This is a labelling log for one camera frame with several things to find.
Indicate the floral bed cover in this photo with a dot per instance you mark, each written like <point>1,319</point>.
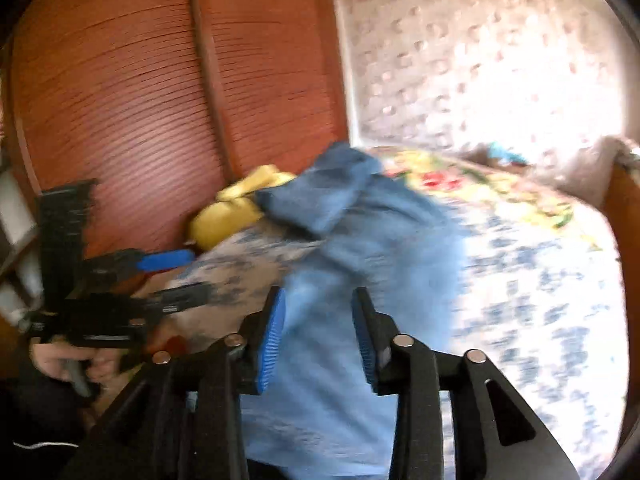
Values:
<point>507,195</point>

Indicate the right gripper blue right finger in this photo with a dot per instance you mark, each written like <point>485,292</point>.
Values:
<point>375,332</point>

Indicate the wooden sideboard cabinet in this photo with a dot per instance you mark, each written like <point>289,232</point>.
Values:
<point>621,208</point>

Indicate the cardboard box with blue cloth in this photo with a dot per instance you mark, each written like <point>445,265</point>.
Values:
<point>498,154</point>

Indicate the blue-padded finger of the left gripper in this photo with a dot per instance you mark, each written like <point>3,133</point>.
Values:
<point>163,261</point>

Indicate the wooden louvered wardrobe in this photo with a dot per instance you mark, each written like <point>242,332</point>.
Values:
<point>165,102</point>

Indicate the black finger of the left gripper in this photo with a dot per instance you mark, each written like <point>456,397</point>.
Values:
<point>178,299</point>

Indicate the blue denim jeans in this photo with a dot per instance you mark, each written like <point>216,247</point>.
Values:
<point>318,418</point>

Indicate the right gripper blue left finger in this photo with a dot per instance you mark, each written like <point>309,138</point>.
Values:
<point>262,332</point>

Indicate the circle patterned sheer curtain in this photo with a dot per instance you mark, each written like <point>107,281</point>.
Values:
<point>537,79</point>

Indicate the person's left hand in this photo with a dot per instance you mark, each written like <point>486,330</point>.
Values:
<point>54,360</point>

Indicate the yellow plush toy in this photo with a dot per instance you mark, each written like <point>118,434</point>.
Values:
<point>234,208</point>

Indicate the blue floral white sheet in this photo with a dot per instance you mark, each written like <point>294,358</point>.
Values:
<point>546,308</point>

